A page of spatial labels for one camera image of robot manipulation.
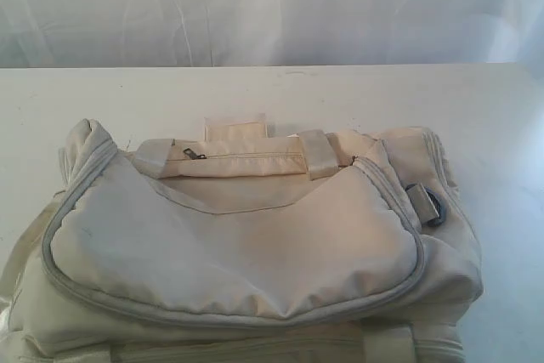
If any beige canvas duffel bag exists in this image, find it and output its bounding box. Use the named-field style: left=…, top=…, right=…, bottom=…
left=1, top=120, right=483, bottom=362

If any white backdrop curtain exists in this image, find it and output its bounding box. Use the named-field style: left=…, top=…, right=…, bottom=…
left=1, top=0, right=543, bottom=76

